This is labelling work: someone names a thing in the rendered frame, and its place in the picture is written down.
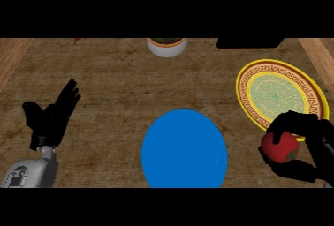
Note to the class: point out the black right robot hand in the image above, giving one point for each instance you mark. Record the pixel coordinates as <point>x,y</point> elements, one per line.
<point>314,132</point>

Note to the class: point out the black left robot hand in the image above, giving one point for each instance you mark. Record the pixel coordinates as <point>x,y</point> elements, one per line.
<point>51,119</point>

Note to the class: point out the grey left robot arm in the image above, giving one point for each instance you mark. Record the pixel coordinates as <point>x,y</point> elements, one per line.
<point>30,172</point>

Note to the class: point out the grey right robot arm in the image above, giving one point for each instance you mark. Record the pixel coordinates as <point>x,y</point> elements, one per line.
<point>328,185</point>

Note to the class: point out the yellow patterned plate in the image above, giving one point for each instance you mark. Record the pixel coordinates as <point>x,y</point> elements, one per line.
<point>278,93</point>

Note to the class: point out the blue plate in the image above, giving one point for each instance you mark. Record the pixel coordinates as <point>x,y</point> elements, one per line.
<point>184,148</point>

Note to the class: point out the black appliance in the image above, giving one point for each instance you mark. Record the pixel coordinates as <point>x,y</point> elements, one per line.
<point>249,43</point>

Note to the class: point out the white plant pot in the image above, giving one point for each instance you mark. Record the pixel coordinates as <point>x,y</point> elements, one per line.
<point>167,47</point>

